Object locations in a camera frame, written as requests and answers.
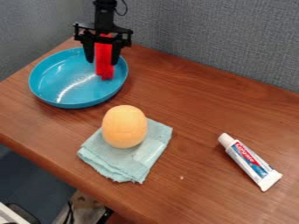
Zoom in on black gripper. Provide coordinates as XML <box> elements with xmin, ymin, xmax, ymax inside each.
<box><xmin>73</xmin><ymin>5</ymin><xmax>133</xmax><ymax>65</ymax></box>

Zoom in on red plastic block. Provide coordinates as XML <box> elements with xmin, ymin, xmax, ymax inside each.
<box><xmin>94</xmin><ymin>43</ymin><xmax>114</xmax><ymax>81</ymax></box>

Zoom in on objects under table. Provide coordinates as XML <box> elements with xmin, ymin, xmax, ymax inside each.
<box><xmin>0</xmin><ymin>191</ymin><xmax>114</xmax><ymax>224</ymax></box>

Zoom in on white toothpaste tube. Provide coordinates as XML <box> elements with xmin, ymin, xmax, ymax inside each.
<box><xmin>218</xmin><ymin>133</ymin><xmax>282</xmax><ymax>192</ymax></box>

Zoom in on light green folded cloth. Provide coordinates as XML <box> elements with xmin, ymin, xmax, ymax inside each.
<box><xmin>77</xmin><ymin>119</ymin><xmax>173</xmax><ymax>184</ymax></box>

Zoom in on blue plate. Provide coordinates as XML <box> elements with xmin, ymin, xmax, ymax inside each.
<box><xmin>28</xmin><ymin>47</ymin><xmax>128</xmax><ymax>109</ymax></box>

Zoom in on orange egg-shaped object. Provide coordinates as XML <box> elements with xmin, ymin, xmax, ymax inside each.
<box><xmin>101</xmin><ymin>105</ymin><xmax>146</xmax><ymax>149</ymax></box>

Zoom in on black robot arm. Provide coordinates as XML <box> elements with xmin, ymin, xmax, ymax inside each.
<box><xmin>73</xmin><ymin>0</ymin><xmax>133</xmax><ymax>65</ymax></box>

